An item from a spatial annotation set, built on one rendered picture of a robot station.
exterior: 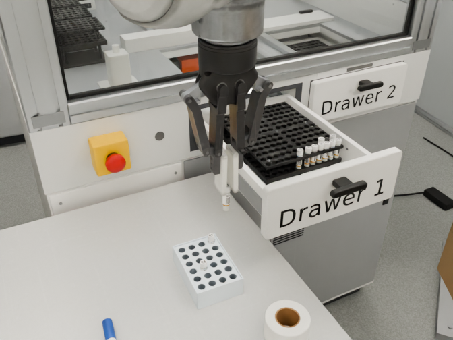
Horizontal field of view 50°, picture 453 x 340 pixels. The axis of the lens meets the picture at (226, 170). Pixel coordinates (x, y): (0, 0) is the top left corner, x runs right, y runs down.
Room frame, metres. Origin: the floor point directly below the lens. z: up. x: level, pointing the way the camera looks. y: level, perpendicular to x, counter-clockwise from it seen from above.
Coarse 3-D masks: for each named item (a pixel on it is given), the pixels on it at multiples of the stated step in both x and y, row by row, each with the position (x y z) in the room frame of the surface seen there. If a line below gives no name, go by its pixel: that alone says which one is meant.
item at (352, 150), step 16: (288, 96) 1.07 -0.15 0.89; (208, 112) 0.99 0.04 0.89; (304, 112) 1.01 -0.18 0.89; (208, 128) 0.92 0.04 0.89; (224, 144) 0.85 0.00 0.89; (352, 144) 0.85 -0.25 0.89; (240, 176) 0.77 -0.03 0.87; (256, 176) 0.74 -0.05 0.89; (256, 192) 0.71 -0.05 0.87; (256, 208) 0.71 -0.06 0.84
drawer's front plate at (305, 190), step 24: (336, 168) 0.71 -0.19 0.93; (360, 168) 0.73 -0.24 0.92; (384, 168) 0.76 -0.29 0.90; (264, 192) 0.65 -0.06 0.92; (288, 192) 0.66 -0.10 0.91; (312, 192) 0.68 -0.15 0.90; (384, 192) 0.76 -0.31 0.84; (264, 216) 0.65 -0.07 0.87; (288, 216) 0.66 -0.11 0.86; (336, 216) 0.71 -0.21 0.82
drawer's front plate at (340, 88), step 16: (400, 64) 1.19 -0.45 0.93; (320, 80) 1.09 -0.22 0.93; (336, 80) 1.10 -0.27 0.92; (352, 80) 1.12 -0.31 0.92; (384, 80) 1.17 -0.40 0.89; (400, 80) 1.19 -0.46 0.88; (320, 96) 1.08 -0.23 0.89; (336, 96) 1.10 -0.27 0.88; (352, 96) 1.12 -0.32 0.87; (368, 96) 1.15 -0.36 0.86; (384, 96) 1.17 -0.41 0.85; (400, 96) 1.20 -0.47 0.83; (320, 112) 1.08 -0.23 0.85; (336, 112) 1.10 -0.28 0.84; (352, 112) 1.13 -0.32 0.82
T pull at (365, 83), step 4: (364, 80) 1.13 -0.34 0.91; (368, 80) 1.13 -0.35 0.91; (360, 84) 1.12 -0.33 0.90; (364, 84) 1.10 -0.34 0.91; (368, 84) 1.10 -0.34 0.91; (372, 84) 1.10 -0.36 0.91; (376, 84) 1.11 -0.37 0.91; (380, 84) 1.11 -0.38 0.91; (360, 88) 1.09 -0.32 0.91; (364, 88) 1.09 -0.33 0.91; (368, 88) 1.10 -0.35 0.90; (372, 88) 1.10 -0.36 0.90
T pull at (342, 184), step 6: (336, 180) 0.70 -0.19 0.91; (342, 180) 0.70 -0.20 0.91; (348, 180) 0.70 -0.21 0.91; (336, 186) 0.69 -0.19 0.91; (342, 186) 0.68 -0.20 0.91; (348, 186) 0.68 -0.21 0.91; (354, 186) 0.68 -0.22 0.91; (360, 186) 0.68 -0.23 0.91; (366, 186) 0.69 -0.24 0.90; (330, 192) 0.67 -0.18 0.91; (336, 192) 0.66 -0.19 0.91; (342, 192) 0.67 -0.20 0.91; (348, 192) 0.67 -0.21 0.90
